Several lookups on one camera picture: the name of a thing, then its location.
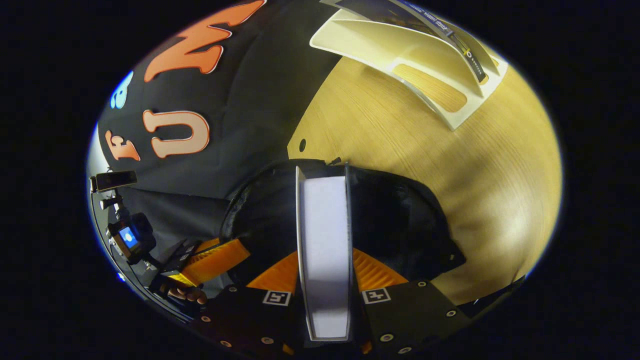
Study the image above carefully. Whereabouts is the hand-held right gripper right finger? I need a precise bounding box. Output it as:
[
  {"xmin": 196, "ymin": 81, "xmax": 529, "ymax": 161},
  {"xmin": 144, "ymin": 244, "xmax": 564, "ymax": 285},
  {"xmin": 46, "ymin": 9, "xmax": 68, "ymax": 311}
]
[{"xmin": 352, "ymin": 247, "xmax": 473, "ymax": 357}]

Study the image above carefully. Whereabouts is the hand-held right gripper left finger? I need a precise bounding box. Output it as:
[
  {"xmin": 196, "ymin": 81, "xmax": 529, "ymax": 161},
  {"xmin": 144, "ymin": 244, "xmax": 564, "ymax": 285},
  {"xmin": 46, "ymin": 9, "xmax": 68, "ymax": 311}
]
[{"xmin": 192, "ymin": 249, "xmax": 307, "ymax": 358}]

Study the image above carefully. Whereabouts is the black schoolbag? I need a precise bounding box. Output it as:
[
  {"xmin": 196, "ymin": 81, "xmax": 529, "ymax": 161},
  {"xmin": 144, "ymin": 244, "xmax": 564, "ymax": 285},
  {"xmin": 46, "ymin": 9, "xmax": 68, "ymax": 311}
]
[{"xmin": 220, "ymin": 157, "xmax": 467, "ymax": 296}]

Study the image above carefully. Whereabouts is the portrait cover book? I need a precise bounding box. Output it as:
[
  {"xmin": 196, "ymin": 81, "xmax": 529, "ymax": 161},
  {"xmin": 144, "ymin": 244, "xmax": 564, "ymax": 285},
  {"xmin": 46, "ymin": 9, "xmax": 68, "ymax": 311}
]
[{"xmin": 295, "ymin": 165, "xmax": 353, "ymax": 342}]

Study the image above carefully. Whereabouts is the white bookshelf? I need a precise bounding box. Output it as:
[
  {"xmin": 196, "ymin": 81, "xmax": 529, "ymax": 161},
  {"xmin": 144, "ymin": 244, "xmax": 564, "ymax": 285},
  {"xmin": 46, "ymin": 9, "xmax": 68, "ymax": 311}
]
[{"xmin": 310, "ymin": 0, "xmax": 508, "ymax": 132}]

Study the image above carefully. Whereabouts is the dark cover book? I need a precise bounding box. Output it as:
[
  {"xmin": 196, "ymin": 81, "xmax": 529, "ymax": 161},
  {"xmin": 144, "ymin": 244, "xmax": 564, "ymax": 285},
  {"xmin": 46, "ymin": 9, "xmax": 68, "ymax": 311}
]
[{"xmin": 320, "ymin": 0, "xmax": 488, "ymax": 85}]

